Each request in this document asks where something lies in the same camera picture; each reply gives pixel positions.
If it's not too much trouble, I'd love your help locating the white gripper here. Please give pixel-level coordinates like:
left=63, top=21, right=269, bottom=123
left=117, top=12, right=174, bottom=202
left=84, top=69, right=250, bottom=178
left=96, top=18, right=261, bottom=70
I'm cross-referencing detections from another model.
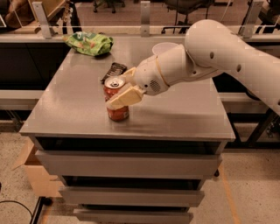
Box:
left=106, top=55, right=169, bottom=110

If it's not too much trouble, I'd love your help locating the red coke can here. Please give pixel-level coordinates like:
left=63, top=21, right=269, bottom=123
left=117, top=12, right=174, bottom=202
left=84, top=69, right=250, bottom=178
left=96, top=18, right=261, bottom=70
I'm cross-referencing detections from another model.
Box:
left=103, top=76, right=130, bottom=122

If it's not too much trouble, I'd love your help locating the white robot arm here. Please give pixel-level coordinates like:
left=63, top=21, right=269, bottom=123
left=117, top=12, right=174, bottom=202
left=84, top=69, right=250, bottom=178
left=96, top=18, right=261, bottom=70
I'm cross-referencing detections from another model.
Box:
left=106, top=19, right=280, bottom=114

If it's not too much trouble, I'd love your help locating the dark snack bar wrapper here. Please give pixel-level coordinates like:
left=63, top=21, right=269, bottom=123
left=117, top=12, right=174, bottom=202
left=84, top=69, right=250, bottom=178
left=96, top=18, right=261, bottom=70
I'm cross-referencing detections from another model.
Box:
left=101, top=62, right=127, bottom=84

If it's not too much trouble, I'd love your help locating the white ceramic bowl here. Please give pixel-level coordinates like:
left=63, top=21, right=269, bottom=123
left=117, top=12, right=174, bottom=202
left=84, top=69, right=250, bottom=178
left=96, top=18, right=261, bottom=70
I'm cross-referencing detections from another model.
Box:
left=152, top=42, right=178, bottom=55

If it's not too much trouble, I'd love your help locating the green chip bag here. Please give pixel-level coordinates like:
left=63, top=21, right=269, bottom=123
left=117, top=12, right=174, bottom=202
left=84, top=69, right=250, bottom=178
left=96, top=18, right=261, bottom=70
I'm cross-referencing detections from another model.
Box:
left=62, top=31, right=114, bottom=56

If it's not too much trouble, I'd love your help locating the grey drawer cabinet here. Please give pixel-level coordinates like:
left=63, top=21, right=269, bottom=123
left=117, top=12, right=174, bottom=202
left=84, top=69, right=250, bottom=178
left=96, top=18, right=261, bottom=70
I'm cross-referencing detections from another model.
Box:
left=21, top=37, right=234, bottom=214

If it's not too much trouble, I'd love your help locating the black office chair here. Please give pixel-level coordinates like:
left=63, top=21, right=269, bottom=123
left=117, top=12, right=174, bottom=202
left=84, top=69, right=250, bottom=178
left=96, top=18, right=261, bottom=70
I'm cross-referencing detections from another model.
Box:
left=161, top=0, right=215, bottom=34

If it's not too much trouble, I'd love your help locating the top grey drawer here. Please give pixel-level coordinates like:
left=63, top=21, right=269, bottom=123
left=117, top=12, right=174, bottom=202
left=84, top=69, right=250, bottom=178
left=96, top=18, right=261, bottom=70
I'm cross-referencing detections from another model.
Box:
left=36, top=150, right=221, bottom=179

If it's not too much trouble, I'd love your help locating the grey drawer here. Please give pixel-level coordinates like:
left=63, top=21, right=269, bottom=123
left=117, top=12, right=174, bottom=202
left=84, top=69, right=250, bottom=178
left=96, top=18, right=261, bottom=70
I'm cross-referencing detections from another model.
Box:
left=73, top=209, right=193, bottom=224
left=59, top=186, right=205, bottom=207
left=36, top=150, right=221, bottom=179

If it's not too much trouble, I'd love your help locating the middle grey drawer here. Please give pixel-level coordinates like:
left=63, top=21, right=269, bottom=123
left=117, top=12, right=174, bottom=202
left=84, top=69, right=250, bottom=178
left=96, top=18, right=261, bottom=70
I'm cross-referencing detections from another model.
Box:
left=59, top=186, right=205, bottom=207

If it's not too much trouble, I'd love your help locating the cardboard box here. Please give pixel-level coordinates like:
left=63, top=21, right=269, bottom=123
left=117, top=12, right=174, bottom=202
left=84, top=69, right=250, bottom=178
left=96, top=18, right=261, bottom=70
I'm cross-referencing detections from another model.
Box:
left=12, top=138, right=63, bottom=198

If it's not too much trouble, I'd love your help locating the bottom grey drawer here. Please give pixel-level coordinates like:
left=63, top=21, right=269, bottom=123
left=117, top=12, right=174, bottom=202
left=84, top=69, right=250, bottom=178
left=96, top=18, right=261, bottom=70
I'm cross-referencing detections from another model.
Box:
left=73, top=209, right=193, bottom=224

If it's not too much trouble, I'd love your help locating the metal railing post middle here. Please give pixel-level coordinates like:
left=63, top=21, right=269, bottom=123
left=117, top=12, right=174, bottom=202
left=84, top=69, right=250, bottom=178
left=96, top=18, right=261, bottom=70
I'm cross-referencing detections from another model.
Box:
left=140, top=1, right=151, bottom=37

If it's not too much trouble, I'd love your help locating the metal railing post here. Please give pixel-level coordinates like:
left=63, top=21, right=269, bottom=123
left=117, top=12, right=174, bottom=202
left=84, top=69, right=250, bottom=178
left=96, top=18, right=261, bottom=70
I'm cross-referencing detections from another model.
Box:
left=31, top=2, right=53, bottom=39
left=140, top=1, right=151, bottom=37
left=238, top=0, right=264, bottom=39

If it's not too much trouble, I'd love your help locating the metal railing post left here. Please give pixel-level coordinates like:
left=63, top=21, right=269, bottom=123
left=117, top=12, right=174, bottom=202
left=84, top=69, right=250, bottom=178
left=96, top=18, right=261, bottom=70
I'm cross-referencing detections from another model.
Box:
left=31, top=2, right=53, bottom=39

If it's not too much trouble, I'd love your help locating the metal railing post right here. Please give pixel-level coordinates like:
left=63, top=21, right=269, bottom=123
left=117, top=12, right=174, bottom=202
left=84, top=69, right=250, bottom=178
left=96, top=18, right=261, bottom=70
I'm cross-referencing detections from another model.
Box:
left=238, top=0, right=264, bottom=39

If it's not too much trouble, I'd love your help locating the black floor cable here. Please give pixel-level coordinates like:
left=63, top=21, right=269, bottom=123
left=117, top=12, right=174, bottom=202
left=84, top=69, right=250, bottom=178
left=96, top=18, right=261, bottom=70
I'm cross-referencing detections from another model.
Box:
left=0, top=199, right=35, bottom=224

